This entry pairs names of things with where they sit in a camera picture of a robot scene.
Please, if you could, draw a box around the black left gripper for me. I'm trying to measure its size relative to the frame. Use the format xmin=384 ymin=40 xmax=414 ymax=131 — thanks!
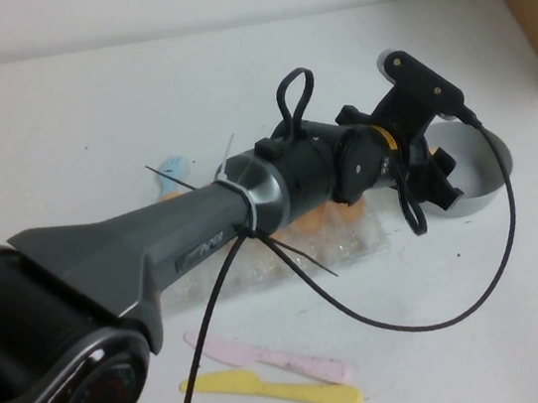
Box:
xmin=368 ymin=112 xmax=467 ymax=220

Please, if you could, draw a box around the yellow plastic knife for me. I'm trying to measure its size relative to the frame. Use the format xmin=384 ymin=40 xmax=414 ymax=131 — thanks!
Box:
xmin=178 ymin=351 xmax=364 ymax=403

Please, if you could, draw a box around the black camera cable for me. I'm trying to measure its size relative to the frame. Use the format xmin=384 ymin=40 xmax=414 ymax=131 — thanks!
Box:
xmin=123 ymin=42 xmax=538 ymax=403

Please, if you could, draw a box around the clear plastic egg tray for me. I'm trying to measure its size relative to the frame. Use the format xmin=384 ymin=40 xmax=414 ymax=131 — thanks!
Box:
xmin=156 ymin=202 xmax=396 ymax=313

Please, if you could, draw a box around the white cable tie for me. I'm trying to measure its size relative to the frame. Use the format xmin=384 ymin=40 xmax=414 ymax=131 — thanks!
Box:
xmin=207 ymin=131 xmax=265 ymax=240

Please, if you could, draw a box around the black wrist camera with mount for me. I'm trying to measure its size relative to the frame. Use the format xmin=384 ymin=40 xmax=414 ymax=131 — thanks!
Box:
xmin=327 ymin=39 xmax=471 ymax=152

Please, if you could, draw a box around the grey round bowl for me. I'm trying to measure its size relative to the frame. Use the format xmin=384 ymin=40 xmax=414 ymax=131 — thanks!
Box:
xmin=408 ymin=110 xmax=521 ymax=224

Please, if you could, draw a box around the light blue plastic fork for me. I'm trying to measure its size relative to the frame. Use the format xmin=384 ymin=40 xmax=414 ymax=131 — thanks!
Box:
xmin=151 ymin=152 xmax=195 ymax=200

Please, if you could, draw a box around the black cable tie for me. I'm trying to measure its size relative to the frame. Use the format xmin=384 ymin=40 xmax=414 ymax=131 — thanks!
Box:
xmin=145 ymin=159 xmax=198 ymax=198
xmin=263 ymin=227 xmax=339 ymax=288

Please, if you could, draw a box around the pink plastic knife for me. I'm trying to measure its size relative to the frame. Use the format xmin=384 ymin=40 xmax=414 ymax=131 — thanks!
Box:
xmin=183 ymin=309 xmax=356 ymax=403

